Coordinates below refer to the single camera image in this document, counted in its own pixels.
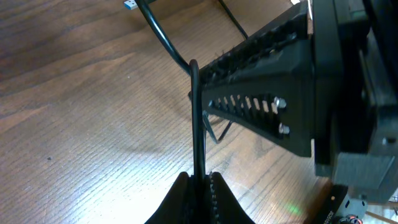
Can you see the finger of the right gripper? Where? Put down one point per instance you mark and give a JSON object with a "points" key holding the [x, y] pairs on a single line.
{"points": [[266, 82]]}

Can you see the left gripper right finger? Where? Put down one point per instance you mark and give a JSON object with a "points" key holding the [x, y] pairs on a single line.
{"points": [[224, 207]]}

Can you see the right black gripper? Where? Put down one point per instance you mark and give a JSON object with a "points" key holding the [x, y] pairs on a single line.
{"points": [[355, 52]]}

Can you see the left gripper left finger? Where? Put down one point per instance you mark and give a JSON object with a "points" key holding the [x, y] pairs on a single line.
{"points": [[177, 206]]}

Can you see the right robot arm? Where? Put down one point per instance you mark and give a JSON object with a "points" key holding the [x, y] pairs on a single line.
{"points": [[342, 208]]}

